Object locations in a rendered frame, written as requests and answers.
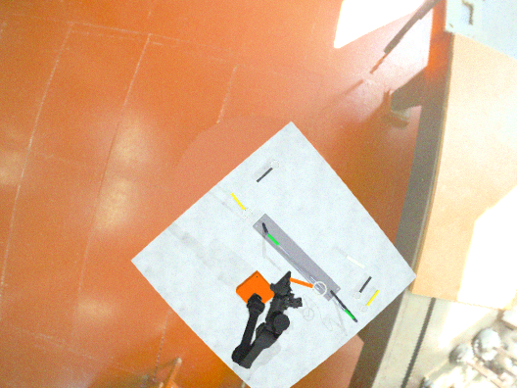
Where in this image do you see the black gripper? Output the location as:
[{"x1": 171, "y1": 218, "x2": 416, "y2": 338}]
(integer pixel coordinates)
[{"x1": 269, "y1": 270, "x2": 296, "y2": 313}]

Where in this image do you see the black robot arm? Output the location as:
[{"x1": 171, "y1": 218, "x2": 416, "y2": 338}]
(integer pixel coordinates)
[{"x1": 231, "y1": 293, "x2": 303, "y2": 369}]

